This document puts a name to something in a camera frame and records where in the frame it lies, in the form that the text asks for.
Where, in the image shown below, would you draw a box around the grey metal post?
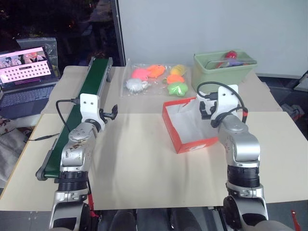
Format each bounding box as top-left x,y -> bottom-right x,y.
114,0 -> 126,67

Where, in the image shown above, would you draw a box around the red cardboard box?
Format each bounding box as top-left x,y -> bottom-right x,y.
161,96 -> 221,154

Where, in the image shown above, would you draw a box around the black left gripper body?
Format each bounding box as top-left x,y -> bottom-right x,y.
99,108 -> 114,124

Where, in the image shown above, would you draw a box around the orange fish toy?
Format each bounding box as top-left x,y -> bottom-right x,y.
146,64 -> 167,78

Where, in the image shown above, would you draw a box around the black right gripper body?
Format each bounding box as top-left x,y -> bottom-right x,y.
201,109 -> 218,120

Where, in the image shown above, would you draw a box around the red strap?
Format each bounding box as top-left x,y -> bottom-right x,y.
87,192 -> 97,218

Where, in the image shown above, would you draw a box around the pink fish toy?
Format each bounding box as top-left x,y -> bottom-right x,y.
131,68 -> 149,81

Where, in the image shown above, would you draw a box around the orange leaf toy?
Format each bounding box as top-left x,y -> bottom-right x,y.
166,74 -> 186,85

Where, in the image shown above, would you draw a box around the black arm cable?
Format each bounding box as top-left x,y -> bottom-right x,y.
196,82 -> 250,128
56,97 -> 80,136

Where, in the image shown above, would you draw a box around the green plastic bin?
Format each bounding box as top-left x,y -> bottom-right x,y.
192,50 -> 258,94

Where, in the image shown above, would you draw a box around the green leaf toy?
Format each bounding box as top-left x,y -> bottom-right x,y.
167,82 -> 189,98

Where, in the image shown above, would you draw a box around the patterned white cloth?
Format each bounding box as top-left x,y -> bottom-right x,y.
0,115 -> 33,182

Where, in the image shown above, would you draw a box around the purple toy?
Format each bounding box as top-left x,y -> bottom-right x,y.
222,60 -> 248,68

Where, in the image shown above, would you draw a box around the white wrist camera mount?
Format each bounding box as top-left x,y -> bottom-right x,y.
79,93 -> 105,131
196,84 -> 240,119

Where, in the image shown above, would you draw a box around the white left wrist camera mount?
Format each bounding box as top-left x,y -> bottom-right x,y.
79,93 -> 105,131

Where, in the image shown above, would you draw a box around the clear toy bag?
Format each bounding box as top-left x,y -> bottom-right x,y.
120,62 -> 193,98

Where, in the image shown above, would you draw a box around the green conveyor belt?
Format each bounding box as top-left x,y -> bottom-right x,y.
36,57 -> 114,182

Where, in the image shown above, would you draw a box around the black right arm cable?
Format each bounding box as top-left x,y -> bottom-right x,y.
196,82 -> 250,128

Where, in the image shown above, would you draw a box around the yellow toy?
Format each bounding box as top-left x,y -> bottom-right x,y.
170,64 -> 188,76

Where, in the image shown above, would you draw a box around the white round toy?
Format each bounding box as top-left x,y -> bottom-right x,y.
124,78 -> 150,93

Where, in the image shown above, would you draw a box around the beige table cloth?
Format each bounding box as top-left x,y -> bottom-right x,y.
0,64 -> 308,213

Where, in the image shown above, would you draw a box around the open laptop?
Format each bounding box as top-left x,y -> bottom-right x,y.
0,46 -> 60,120

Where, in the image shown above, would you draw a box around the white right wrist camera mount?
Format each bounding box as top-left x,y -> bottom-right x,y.
196,84 -> 240,119

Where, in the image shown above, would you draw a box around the red toy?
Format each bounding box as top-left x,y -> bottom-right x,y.
222,50 -> 238,60

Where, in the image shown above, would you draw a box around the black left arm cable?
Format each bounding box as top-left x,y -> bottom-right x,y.
56,97 -> 80,136

